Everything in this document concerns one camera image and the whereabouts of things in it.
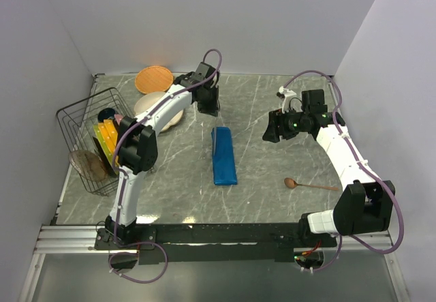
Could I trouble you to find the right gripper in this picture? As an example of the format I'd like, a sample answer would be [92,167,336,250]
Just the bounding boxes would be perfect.
[262,106,309,143]

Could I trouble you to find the wooden spoon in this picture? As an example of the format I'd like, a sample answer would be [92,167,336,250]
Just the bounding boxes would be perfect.
[283,177,339,191]

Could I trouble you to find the blue cloth napkin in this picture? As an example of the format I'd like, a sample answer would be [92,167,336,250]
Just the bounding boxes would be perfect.
[211,127,238,186]

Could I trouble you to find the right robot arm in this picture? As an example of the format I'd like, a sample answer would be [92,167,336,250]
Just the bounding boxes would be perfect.
[262,87,394,247]

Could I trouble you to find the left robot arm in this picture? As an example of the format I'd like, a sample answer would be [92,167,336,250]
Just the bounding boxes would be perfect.
[105,62,219,249]

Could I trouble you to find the orange woven round mat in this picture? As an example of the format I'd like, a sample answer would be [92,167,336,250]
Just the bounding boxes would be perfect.
[135,65,174,94]

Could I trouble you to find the cream divided plate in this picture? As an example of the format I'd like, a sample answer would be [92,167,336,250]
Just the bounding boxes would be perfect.
[134,91,188,132]

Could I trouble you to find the pink plate in rack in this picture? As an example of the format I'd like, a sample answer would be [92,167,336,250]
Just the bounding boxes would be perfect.
[114,114,123,125]

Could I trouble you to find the yellow plate in rack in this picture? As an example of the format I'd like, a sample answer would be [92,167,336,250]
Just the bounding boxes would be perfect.
[95,120,118,164]

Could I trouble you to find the dark blue bowl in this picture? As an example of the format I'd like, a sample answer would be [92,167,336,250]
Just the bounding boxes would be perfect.
[97,108,116,123]

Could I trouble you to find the green plate in rack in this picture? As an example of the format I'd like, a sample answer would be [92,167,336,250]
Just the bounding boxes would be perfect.
[93,123,117,177]

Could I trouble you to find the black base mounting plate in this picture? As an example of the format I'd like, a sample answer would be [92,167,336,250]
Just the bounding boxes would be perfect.
[95,223,337,265]

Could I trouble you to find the brown wooden plate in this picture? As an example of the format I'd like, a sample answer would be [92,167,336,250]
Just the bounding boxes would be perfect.
[68,150,108,182]

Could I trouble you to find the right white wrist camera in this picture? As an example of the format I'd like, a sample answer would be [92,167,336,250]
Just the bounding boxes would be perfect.
[277,86,297,112]

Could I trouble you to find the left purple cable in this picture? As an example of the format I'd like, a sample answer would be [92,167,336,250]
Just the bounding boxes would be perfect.
[108,48,223,285]

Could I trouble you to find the purple cable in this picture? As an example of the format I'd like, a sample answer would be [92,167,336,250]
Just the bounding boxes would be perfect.
[282,70,405,274]
[108,48,223,285]

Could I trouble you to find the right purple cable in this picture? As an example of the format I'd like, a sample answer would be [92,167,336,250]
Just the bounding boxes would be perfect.
[282,70,405,274]

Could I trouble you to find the black wire dish rack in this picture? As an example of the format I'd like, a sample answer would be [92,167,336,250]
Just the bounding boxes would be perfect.
[56,87,133,196]

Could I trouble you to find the aluminium rail frame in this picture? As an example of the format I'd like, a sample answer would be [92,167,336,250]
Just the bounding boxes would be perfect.
[18,225,411,301]

